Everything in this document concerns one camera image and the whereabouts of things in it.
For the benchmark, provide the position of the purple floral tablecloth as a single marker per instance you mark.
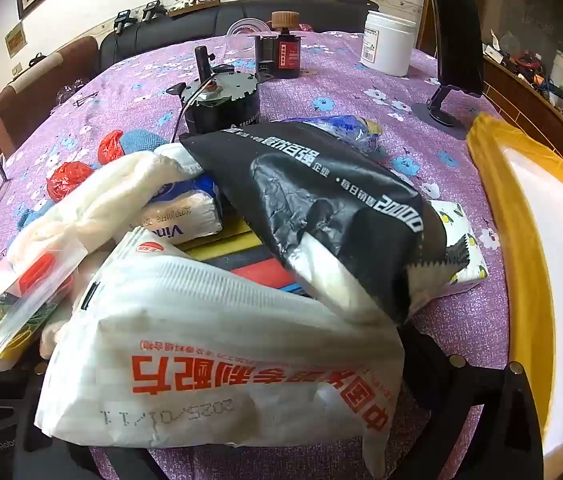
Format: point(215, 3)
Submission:
point(341, 90)

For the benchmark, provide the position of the small red plastic bag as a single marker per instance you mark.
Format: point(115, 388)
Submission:
point(110, 147)

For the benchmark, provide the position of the small black box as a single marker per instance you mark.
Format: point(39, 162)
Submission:
point(264, 57)

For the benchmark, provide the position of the black tablet on stand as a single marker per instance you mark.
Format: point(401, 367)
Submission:
point(454, 30)

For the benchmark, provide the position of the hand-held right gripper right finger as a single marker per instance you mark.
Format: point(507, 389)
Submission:
point(461, 375)

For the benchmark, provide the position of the wooden strip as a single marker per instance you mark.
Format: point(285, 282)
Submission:
point(194, 7)

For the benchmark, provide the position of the dark bottle brown cap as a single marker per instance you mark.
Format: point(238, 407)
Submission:
point(286, 47)

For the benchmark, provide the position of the white plastic jar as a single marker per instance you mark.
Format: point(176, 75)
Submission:
point(389, 42)

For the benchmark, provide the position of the thin-framed eyeglasses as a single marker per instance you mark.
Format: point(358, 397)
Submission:
point(86, 99)

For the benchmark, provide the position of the white fluffy cloth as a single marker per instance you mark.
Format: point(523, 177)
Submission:
point(111, 185)

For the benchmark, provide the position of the clear zip bag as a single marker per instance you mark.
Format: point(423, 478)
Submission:
point(21, 305)

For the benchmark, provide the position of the coloured sponge stack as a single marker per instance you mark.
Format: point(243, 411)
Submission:
point(251, 265)

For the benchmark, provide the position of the black sofa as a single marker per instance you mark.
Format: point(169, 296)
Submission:
point(171, 35)

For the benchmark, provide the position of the grey phone stand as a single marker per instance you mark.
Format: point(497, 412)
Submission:
point(439, 107)

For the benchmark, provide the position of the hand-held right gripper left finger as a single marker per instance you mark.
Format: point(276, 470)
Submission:
point(31, 390)

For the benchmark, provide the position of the yellow rimmed white tray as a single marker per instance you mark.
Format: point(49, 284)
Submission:
point(551, 260)

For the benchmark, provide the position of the blue white plastic bag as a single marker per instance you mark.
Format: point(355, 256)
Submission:
point(351, 132)

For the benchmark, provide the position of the brown chair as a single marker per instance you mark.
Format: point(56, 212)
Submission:
point(21, 105)
point(74, 62)

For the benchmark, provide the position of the black cylindrical motor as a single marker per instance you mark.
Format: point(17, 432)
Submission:
point(226, 105)

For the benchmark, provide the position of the wooden cabinet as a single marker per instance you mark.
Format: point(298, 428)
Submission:
point(536, 105)

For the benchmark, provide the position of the lemon-print tissue pack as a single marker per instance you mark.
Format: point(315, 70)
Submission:
point(461, 245)

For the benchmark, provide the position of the black handheld device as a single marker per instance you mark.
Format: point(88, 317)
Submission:
point(122, 20)
point(151, 11)

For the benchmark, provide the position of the pile of assorted clutter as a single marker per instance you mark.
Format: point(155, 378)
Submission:
point(546, 67)

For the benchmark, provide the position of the yellow wall plaque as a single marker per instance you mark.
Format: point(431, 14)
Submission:
point(15, 41)

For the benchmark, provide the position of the tissue pack blue print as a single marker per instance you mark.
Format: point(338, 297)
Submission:
point(186, 212)

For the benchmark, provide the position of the black packet white print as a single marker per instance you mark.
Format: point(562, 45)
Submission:
point(311, 200)

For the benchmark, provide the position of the clear plastic bowl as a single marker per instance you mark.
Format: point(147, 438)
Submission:
point(246, 35)

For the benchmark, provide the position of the large red plastic bag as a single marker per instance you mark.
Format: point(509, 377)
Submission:
point(69, 182)

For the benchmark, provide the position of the white packet orange print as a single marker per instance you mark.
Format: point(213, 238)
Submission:
point(201, 340)

